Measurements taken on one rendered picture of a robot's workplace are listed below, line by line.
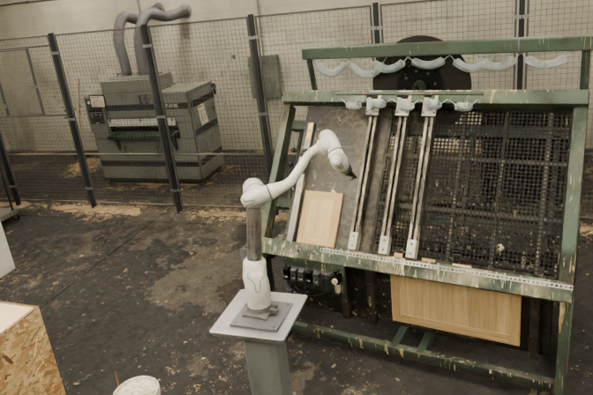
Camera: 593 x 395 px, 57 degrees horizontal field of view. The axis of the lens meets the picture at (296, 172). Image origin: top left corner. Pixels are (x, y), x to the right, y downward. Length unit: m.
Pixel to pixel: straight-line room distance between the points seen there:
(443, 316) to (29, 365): 2.68
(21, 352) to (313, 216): 2.11
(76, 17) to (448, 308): 8.69
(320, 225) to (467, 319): 1.23
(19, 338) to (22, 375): 0.20
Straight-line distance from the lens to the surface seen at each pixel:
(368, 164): 3.99
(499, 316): 4.07
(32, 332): 3.33
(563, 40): 4.21
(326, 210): 4.09
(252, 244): 3.59
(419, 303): 4.18
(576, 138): 3.82
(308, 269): 4.08
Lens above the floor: 2.75
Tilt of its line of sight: 19 degrees down
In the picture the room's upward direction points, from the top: 6 degrees counter-clockwise
